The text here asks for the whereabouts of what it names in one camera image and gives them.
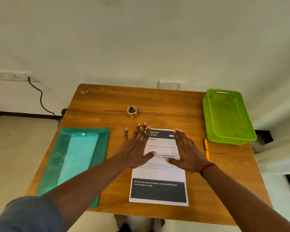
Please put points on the person's right hand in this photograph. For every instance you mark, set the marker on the person's right hand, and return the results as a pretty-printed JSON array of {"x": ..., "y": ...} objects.
[{"x": 189, "y": 157}]

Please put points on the person's left hand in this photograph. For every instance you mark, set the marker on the person's left hand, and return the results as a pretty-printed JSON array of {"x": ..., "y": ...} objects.
[{"x": 133, "y": 149}]

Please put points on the small clear tape roll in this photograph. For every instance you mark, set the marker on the small clear tape roll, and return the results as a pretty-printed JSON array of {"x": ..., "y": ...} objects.
[{"x": 132, "y": 111}]

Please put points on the printed white paper sheet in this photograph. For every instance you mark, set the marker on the printed white paper sheet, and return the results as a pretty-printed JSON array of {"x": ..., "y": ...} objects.
[{"x": 159, "y": 193}]

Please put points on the green plastic basket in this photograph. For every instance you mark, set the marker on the green plastic basket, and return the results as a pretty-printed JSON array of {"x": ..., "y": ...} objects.
[{"x": 226, "y": 118}]

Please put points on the green translucent plastic folder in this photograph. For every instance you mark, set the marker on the green translucent plastic folder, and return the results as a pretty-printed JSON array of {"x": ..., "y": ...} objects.
[{"x": 62, "y": 147}]

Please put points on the person's left forearm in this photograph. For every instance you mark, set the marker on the person's left forearm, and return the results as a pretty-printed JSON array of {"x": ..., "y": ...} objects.
[{"x": 87, "y": 186}]

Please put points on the person's right forearm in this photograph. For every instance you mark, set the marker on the person's right forearm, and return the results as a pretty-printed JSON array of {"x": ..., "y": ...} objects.
[{"x": 244, "y": 202}]

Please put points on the person's left foot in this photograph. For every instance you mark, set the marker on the person's left foot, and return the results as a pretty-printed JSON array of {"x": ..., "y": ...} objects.
[{"x": 122, "y": 219}]

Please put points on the orange pen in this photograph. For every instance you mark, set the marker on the orange pen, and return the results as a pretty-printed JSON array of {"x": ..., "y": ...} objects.
[{"x": 206, "y": 148}]

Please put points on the dark red wrist band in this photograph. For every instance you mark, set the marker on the dark red wrist band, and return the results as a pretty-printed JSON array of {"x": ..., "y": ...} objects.
[{"x": 206, "y": 167}]

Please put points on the small silver foil scrap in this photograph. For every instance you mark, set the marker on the small silver foil scrap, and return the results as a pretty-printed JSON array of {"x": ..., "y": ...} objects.
[{"x": 84, "y": 91}]

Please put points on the black skirting board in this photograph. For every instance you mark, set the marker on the black skirting board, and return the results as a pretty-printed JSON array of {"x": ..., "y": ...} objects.
[{"x": 26, "y": 115}]

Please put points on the blue-grey shirt sleeve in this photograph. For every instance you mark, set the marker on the blue-grey shirt sleeve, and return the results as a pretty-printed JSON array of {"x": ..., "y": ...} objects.
[{"x": 26, "y": 215}]

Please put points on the white blank wall plate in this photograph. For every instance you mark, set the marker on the white blank wall plate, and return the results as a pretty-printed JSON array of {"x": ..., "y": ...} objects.
[{"x": 170, "y": 85}]

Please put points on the white wall socket panel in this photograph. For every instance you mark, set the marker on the white wall socket panel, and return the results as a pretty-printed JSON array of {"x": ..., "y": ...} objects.
[{"x": 12, "y": 76}]

